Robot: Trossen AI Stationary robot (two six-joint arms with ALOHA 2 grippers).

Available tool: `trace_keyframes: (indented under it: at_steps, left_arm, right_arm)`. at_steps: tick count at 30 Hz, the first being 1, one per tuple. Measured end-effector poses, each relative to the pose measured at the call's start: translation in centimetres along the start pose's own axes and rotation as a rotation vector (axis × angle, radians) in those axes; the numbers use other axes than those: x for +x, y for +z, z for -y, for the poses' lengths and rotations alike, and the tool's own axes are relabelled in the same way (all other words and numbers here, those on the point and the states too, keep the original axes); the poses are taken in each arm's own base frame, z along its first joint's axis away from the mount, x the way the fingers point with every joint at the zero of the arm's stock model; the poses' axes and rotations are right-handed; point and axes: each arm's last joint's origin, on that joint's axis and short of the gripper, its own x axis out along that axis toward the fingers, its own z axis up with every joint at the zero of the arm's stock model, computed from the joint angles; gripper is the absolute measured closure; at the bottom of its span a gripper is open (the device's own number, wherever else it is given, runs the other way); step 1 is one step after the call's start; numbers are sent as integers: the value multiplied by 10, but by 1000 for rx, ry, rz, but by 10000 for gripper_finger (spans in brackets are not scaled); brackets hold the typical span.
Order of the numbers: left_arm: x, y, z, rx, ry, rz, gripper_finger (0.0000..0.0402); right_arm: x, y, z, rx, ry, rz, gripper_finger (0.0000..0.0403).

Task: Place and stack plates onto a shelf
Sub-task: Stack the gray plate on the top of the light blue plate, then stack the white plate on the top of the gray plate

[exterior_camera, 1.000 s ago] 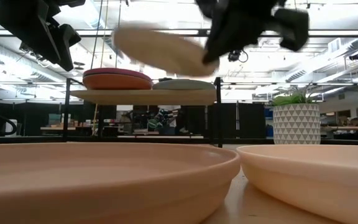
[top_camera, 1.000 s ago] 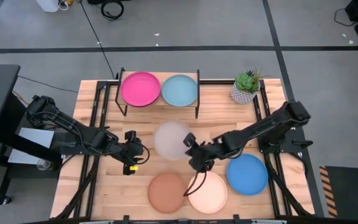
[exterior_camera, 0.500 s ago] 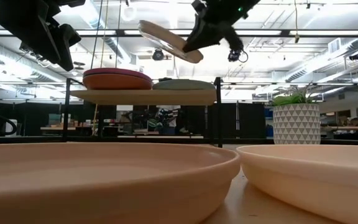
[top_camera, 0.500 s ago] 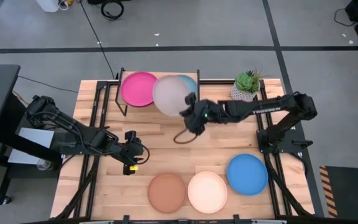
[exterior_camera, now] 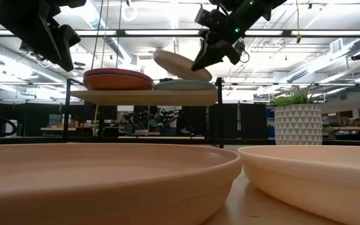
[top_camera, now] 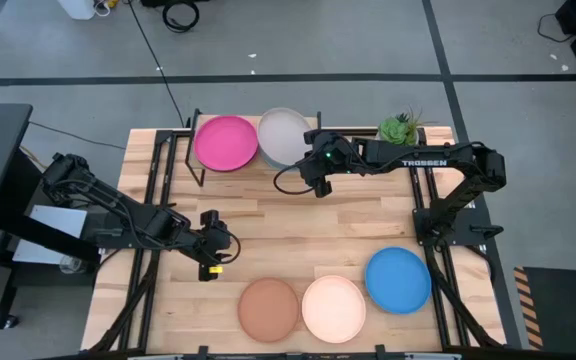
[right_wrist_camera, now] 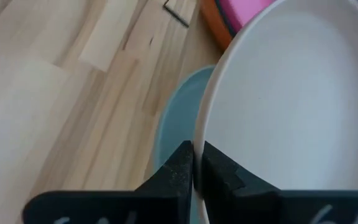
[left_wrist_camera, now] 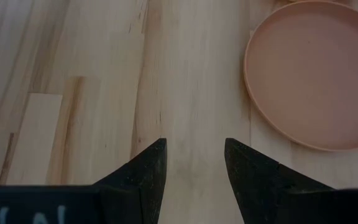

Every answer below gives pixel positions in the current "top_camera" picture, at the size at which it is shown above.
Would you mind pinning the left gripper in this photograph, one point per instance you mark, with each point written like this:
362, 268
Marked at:
215, 242

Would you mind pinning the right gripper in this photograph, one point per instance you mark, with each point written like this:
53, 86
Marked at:
325, 155

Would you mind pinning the grey plate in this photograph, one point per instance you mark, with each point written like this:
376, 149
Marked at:
280, 135

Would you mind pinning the brown plate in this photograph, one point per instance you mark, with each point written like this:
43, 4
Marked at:
268, 310

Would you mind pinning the pink plate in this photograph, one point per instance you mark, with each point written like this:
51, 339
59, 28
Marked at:
225, 144

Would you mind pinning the peach plate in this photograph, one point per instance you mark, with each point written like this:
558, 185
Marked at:
333, 309

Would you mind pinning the blue plate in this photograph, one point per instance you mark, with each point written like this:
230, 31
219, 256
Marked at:
398, 280

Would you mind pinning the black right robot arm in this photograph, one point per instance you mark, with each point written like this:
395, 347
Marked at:
423, 160

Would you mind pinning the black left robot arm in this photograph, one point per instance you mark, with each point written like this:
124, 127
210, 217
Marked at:
133, 220

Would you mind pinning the black dish rack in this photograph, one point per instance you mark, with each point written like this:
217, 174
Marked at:
313, 120

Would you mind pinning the potted succulent in patterned pot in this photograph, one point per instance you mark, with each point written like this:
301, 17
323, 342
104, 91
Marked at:
394, 131

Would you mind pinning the clear glass cup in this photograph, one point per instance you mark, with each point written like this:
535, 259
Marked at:
70, 265

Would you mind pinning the white container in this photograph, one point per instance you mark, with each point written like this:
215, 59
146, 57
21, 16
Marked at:
75, 7

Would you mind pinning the black mat with hazard stripes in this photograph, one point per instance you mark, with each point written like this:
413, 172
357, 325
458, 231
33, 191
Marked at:
563, 310

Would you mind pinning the black aluminium table frame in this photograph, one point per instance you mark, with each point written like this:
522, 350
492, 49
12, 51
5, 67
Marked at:
164, 135

